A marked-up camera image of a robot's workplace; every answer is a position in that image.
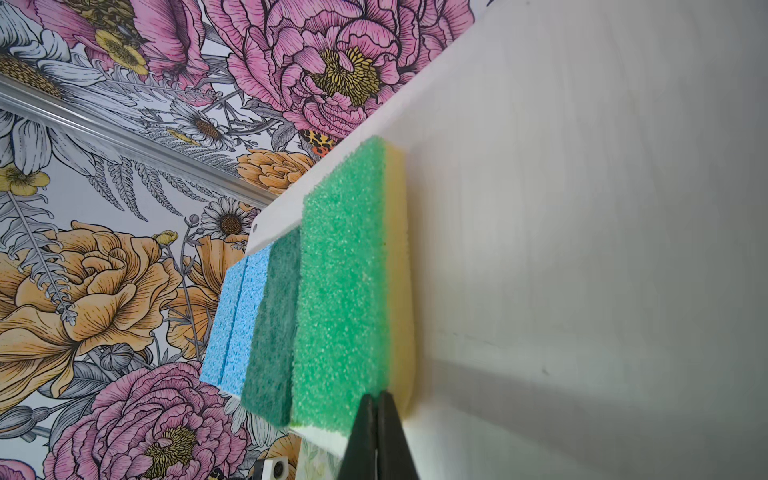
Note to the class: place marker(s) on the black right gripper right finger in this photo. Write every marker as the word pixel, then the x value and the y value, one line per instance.
pixel 394 458

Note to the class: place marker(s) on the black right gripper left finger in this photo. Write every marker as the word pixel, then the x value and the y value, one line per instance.
pixel 360 458

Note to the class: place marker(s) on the dark green sponge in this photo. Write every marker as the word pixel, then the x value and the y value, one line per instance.
pixel 267 390

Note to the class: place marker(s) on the light blue sponge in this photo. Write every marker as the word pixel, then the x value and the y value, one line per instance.
pixel 250 295

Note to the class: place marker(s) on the small blue sponge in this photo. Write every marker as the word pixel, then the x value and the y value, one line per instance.
pixel 217 347

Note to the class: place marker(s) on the white two-tier shelf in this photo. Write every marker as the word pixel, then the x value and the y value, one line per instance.
pixel 587 204

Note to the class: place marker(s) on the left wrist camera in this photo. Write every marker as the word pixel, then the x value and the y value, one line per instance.
pixel 276 468

